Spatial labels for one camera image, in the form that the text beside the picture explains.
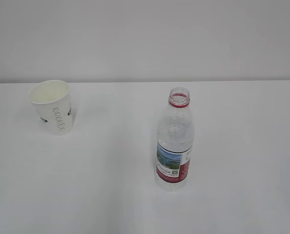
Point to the clear plastic water bottle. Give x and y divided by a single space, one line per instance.
175 136

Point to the white paper cup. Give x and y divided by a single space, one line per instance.
51 100

